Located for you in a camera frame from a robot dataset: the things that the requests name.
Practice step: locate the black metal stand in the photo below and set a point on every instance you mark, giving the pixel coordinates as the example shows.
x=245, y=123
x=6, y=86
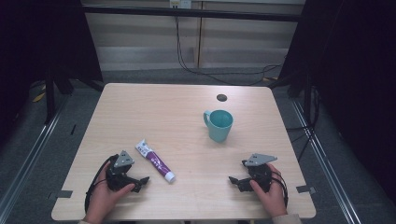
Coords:
x=49, y=96
x=308, y=102

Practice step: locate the round dark table grommet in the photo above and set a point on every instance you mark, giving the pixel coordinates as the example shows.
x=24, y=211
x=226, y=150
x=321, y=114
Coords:
x=221, y=97

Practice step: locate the white wall socket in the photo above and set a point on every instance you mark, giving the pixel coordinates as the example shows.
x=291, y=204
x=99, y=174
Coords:
x=180, y=3

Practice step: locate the yellow floor scrap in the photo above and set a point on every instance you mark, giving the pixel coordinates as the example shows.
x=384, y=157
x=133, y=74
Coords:
x=39, y=97

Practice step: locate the teal cup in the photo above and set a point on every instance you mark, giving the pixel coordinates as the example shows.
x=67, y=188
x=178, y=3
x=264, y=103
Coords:
x=219, y=127

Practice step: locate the purple and white toothpaste tube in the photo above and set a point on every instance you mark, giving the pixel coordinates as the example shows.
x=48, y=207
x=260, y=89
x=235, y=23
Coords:
x=157, y=162

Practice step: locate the person's left hand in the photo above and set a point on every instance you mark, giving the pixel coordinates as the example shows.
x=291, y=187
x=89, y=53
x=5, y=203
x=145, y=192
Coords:
x=104, y=199

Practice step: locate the dark curtain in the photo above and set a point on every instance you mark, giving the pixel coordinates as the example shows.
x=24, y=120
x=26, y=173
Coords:
x=351, y=77
x=37, y=40

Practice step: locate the person's right hand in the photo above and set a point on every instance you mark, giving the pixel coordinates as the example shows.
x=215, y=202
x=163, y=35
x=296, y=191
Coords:
x=274, y=199

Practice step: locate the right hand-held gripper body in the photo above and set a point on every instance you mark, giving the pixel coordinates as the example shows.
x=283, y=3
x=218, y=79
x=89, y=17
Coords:
x=261, y=174

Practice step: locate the aluminium floor rail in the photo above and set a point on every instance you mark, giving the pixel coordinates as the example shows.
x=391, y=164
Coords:
x=29, y=161
x=327, y=174

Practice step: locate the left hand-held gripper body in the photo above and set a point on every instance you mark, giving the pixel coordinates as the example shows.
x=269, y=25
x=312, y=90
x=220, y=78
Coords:
x=118, y=177

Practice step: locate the black horizontal bar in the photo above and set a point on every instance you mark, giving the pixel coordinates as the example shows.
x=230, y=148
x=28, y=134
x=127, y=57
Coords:
x=193, y=13

